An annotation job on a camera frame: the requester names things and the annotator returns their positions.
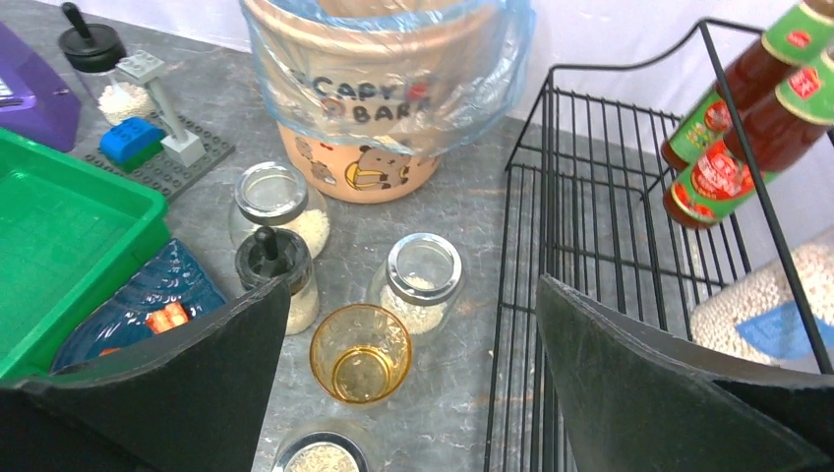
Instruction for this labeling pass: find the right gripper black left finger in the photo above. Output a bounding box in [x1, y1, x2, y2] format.
[1, 280, 289, 471]

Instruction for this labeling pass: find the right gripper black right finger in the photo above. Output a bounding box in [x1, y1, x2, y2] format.
[536, 275, 833, 471]

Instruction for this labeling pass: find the black-lid shaker jar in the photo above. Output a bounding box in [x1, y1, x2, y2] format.
[235, 226, 320, 335]
[58, 1, 155, 126]

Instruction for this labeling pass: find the sauce bottle yellow cap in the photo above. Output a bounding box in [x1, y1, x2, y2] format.
[661, 0, 833, 171]
[663, 47, 833, 229]

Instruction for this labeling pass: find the orange food piece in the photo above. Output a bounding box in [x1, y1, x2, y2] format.
[146, 302, 191, 334]
[98, 347, 121, 357]

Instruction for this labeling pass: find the dark blue plate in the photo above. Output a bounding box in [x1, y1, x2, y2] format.
[49, 238, 227, 374]

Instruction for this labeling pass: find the glass rice jar front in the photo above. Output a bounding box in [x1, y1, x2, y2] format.
[272, 432, 371, 472]

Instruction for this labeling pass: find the amber glass cup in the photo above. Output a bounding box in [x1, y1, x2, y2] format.
[309, 304, 413, 407]

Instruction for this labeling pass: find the green plastic tray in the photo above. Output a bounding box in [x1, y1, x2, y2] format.
[1, 131, 170, 378]

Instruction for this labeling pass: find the glass rice jar left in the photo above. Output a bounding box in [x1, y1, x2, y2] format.
[228, 161, 330, 259]

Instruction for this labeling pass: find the grey lego baseplate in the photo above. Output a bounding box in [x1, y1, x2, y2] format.
[71, 114, 236, 202]

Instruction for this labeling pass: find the round glass rice jar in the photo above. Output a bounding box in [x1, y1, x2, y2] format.
[365, 232, 465, 346]

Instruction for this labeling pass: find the grey lego tower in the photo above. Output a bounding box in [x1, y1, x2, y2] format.
[116, 50, 205, 167]

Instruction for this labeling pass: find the blue lego brick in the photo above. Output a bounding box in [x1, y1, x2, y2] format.
[98, 117, 165, 164]

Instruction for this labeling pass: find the purple metronome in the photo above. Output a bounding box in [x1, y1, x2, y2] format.
[1, 25, 82, 152]

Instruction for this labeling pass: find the tan capybara trash bin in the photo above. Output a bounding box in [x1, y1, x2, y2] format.
[241, 1, 536, 204]

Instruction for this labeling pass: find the black wire rack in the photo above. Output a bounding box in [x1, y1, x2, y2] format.
[484, 18, 833, 471]

